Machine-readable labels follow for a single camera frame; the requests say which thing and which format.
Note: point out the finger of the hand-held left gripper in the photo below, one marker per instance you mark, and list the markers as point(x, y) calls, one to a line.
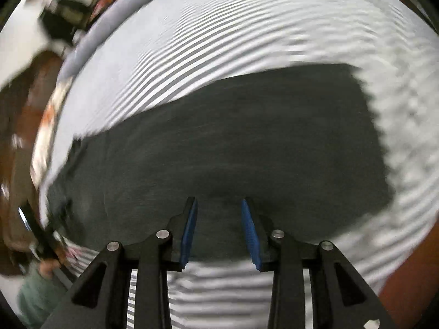
point(36, 228)

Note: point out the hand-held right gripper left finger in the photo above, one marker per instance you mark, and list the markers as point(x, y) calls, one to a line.
point(188, 228)

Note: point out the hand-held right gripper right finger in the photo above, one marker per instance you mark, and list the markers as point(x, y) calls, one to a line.
point(250, 229)

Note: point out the dark grey denim pants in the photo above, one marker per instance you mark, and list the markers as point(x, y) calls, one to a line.
point(223, 144)

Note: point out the person's left forearm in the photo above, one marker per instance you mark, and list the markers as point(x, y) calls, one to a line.
point(39, 298)

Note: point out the person's left hand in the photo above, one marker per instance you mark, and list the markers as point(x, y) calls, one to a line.
point(51, 262)

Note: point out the floral pillow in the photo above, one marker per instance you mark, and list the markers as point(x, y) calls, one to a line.
point(48, 126)

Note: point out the carved wooden headboard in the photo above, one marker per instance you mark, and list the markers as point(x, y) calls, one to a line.
point(20, 116)

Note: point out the black jacket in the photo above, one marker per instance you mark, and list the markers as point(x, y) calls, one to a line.
point(65, 17)

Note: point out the rolled grey checked quilt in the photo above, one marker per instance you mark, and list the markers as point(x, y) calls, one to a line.
point(103, 24)

